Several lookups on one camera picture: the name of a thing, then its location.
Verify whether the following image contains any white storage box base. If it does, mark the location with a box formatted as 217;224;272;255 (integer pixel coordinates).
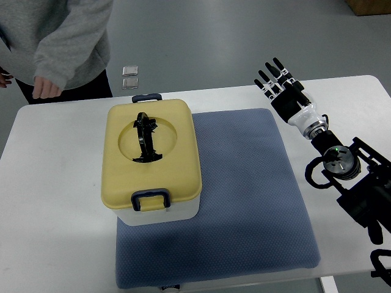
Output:
112;194;200;226

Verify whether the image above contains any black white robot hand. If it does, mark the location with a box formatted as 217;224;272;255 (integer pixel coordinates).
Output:
254;57;329;140

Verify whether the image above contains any brown cardboard box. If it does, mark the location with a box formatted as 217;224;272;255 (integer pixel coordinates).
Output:
345;0;390;16

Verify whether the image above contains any upper metal floor plate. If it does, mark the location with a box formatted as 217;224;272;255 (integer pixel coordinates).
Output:
122;65;138;76

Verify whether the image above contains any lower metal floor plate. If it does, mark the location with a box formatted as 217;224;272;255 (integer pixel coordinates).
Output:
122;77;139;90

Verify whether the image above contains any person in grey hoodie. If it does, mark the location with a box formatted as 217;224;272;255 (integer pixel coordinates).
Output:
1;1;114;104

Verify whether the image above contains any yellow box lid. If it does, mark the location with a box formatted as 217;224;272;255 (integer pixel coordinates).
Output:
101;99;202;212

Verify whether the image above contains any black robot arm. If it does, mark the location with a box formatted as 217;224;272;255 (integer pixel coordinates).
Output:
305;126;390;245

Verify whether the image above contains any white table leg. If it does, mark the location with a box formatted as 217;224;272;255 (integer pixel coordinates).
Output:
320;276;338;293

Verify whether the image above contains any metal floor plate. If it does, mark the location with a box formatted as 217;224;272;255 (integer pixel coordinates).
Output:
122;77;139;90
122;65;138;76

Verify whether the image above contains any blue cushion mat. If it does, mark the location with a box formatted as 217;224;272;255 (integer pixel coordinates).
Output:
115;109;320;289

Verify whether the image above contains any person's other hand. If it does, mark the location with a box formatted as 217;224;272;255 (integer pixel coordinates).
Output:
0;68;13;89

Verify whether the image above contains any person's bare hand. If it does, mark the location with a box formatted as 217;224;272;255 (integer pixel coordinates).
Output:
32;76;62;99

